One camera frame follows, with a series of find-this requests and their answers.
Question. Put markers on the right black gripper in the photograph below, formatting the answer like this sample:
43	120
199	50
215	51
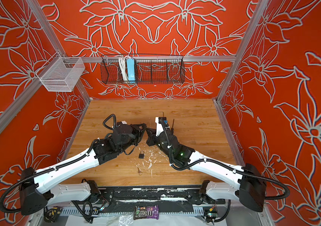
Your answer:
151	137

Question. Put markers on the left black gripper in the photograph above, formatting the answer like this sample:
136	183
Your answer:
139	131

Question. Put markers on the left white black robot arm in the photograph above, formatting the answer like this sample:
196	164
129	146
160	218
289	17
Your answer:
39	188

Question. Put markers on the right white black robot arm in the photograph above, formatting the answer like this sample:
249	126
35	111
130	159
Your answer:
243	183

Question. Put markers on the left black padlock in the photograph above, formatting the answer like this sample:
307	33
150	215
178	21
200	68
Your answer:
141	155

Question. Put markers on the yellow black screwdriver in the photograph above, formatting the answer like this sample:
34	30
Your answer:
172	128

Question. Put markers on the light blue box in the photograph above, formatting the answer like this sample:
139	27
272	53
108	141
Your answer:
131	70

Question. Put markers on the purple candy bag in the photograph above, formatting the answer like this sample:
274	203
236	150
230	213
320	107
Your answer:
146	212

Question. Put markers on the clear plastic sheet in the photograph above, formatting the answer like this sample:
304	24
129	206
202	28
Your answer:
123	220

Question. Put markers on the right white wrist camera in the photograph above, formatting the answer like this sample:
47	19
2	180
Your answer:
159	128

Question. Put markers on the black wire wall basket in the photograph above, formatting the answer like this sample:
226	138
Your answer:
150	69

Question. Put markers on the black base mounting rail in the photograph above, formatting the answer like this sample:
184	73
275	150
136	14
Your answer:
188	193

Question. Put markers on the clear plastic wall bin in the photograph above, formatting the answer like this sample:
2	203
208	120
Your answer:
61	76

